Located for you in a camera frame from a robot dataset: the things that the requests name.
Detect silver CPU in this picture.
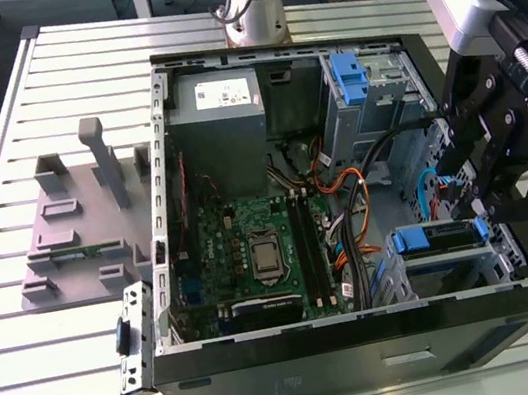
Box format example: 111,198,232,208
251,240,281,272

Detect red black twisted wire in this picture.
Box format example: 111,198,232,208
162,150,202,261

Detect black graphics card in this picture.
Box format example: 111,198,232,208
215,290,309,337

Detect metal disk bay cage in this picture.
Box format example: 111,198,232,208
308,36,447,187

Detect green motherboard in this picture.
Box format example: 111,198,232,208
162,182,360,344

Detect black power connector wire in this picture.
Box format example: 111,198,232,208
436,175,474,212

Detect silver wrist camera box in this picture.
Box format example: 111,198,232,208
426,0,515,61

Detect grey parts rack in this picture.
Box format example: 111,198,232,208
0,107,179,316

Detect perforated metal disk bay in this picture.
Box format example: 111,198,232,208
383,204,528,306

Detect CPU socket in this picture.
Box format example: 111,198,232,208
243,224,289,289

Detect orange yellow power wire bundle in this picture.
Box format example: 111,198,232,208
313,164,382,262

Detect blue plastic bay carrier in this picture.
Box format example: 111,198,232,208
328,47,374,108

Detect green RAM stick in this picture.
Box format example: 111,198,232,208
49,242,103,267

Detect black open PC case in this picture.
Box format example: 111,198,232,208
97,0,528,395

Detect hard disk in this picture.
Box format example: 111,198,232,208
388,214,495,264

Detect thick black cable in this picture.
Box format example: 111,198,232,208
324,116,469,313

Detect hinged metal slot bracket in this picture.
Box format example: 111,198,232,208
101,279,171,395

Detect silver power supply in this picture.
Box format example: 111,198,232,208
157,61,280,213

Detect black RAM slot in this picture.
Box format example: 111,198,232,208
284,187,327,311
296,185,340,309

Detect blue data wire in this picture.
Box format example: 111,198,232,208
414,165,454,223

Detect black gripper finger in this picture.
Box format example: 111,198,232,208
442,145,528,236
418,49,526,178

